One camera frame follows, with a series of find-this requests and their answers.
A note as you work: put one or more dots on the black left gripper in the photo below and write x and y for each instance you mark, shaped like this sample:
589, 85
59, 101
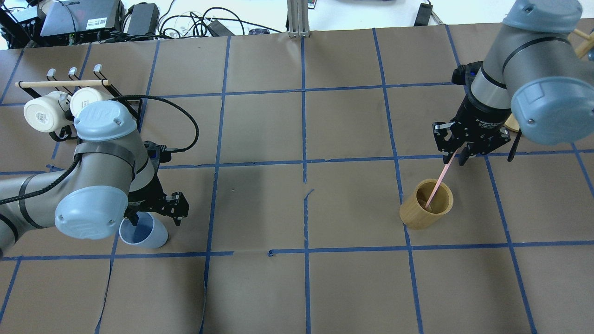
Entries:
147, 195

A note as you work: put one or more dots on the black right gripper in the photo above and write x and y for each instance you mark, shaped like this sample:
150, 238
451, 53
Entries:
477, 116

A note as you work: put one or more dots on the light blue plastic cup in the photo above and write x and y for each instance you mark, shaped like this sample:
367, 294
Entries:
148, 233

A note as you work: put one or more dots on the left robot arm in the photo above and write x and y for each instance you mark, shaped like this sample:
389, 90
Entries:
113, 177

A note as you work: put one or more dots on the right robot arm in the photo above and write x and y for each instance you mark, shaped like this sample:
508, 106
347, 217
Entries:
531, 72

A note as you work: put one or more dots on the wooden cup tree stand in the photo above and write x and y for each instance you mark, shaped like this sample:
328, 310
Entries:
583, 44

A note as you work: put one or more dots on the bamboo chopstick holder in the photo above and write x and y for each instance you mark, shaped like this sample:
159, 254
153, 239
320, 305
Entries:
412, 212

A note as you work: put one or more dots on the small black power brick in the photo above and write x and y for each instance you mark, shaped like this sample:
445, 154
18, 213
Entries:
424, 14

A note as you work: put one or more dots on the white mug near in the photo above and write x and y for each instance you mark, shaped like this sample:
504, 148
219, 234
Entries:
85, 96

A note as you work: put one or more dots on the white mug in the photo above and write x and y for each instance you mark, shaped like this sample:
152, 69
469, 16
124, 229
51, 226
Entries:
49, 113
85, 96

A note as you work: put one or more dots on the white mug far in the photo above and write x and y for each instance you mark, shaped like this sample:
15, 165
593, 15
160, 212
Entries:
49, 113

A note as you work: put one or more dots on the black power adapter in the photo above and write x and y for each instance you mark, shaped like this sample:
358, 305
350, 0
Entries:
142, 19

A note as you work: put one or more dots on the black computer box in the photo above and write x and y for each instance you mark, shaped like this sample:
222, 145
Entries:
83, 18

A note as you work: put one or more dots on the black wire mug rack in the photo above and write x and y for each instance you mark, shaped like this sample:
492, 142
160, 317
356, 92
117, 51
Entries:
70, 86

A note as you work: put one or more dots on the aluminium frame post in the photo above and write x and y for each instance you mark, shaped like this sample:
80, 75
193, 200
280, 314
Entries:
298, 19

